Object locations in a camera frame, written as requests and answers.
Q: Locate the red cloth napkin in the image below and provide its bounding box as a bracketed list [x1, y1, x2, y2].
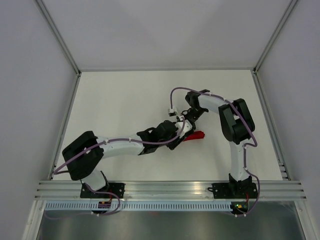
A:
[183, 130, 205, 142]

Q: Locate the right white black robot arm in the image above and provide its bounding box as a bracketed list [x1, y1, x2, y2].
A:
[184, 89, 259, 199]

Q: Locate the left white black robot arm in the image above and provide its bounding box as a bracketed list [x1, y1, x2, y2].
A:
[62, 120, 195, 198]

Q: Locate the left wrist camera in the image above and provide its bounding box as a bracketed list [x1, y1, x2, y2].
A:
[174, 120, 193, 139]

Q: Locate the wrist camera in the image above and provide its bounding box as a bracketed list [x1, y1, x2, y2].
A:
[167, 106, 181, 118]
[174, 120, 193, 139]

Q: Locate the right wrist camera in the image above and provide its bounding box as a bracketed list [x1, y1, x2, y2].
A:
[167, 106, 181, 118]

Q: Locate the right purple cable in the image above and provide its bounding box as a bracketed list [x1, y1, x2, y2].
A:
[169, 86, 262, 218]

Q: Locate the purple cable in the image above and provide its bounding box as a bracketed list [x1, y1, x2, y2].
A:
[44, 117, 187, 221]
[169, 86, 262, 218]

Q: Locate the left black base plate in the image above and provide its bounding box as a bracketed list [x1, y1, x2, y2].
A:
[80, 182, 125, 199]

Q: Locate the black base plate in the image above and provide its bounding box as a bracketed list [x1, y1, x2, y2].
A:
[80, 182, 125, 199]
[211, 182, 258, 200]

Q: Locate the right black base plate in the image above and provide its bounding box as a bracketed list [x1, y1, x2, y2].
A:
[211, 182, 258, 200]

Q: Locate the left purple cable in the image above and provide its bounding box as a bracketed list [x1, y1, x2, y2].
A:
[44, 117, 187, 221]

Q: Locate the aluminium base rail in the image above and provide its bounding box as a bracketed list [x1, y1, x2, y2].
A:
[33, 180, 307, 202]

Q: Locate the white slotted cable duct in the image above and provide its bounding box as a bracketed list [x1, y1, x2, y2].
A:
[44, 200, 232, 212]

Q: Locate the right aluminium frame post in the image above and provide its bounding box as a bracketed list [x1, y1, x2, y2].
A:
[251, 0, 300, 75]

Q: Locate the aluminium frame post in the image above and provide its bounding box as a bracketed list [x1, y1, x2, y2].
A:
[34, 0, 82, 76]
[251, 0, 300, 75]

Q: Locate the left aluminium frame post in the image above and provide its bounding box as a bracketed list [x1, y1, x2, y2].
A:
[34, 0, 82, 76]

